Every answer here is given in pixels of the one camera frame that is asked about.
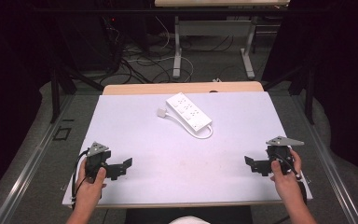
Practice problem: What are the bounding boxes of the person's left hand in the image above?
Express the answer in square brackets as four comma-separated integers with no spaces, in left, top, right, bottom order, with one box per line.
[75,159,107,209]

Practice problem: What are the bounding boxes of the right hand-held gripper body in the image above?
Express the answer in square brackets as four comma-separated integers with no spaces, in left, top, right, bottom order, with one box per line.
[265,135,305,175]

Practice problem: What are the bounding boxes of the white desk with metal legs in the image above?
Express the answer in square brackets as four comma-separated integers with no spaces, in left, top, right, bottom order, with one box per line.
[154,0,291,80]

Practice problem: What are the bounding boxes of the white power strip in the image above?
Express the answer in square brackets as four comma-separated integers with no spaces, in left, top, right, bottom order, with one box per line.
[165,91,213,132]

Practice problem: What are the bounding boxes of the black floor frame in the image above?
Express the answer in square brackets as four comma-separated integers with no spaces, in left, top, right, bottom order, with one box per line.
[52,126,73,142]

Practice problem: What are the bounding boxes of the black metal stand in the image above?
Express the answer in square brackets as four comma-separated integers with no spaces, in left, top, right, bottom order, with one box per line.
[49,60,105,124]
[261,60,317,126]

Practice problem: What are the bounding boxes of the black curtain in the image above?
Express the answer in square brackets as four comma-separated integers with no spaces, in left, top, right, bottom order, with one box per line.
[262,0,358,185]
[0,0,59,200]

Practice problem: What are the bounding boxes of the black floor cables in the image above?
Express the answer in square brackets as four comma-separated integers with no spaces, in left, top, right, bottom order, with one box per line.
[99,17,241,86]

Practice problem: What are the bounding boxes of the wooden table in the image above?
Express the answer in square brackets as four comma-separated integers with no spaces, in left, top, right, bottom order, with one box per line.
[62,81,313,210]

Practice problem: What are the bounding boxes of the white table mat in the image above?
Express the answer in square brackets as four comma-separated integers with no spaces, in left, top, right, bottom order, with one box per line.
[62,91,313,208]

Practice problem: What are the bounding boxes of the person's right hand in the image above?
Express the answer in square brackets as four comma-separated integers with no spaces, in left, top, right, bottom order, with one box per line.
[269,148,304,202]

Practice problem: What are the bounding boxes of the person's white clothing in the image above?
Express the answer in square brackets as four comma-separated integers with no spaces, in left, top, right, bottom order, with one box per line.
[168,216,212,224]

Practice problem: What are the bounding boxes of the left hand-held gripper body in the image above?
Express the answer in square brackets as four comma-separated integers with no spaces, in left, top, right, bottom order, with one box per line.
[84,141,112,183]

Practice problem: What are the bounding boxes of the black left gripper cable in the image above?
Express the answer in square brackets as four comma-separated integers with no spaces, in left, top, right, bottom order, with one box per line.
[70,148,90,210]

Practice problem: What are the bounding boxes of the white power strip cable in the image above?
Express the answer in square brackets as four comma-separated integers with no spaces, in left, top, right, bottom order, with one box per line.
[164,111,214,140]

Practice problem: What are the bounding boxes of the aluminium floor rail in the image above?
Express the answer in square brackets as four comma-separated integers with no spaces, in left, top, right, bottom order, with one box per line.
[291,93,358,224]
[0,93,76,224]

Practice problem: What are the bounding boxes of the dark computer case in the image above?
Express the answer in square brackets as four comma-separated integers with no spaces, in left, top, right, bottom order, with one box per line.
[54,13,124,74]

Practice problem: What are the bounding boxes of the white floor cable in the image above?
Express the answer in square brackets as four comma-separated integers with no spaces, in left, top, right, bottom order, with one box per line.
[126,15,196,82]

